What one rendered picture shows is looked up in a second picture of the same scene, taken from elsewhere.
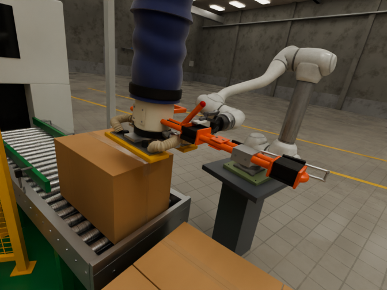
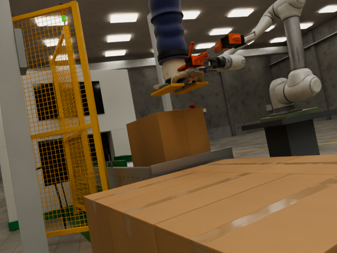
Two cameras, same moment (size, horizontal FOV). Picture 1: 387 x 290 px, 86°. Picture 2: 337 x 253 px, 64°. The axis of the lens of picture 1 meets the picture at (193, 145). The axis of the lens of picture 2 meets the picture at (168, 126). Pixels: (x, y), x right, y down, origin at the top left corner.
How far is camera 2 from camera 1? 1.19 m
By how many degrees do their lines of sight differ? 34
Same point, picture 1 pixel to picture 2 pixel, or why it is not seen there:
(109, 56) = (166, 102)
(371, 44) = not seen: outside the picture
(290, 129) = (294, 57)
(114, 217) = (163, 144)
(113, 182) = (158, 116)
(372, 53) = not seen: outside the picture
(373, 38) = not seen: outside the picture
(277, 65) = (263, 19)
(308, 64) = (282, 6)
